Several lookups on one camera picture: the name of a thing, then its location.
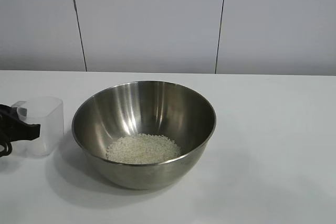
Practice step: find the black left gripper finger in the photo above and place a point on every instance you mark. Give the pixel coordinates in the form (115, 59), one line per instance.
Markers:
(26, 130)
(9, 115)

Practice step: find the translucent plastic measuring cup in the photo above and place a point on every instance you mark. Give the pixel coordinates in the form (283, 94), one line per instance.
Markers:
(51, 129)

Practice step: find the white rice grains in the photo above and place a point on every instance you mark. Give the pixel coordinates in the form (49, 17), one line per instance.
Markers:
(144, 148)

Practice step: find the stainless steel mixing bowl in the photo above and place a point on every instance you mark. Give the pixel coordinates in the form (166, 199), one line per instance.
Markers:
(147, 174)

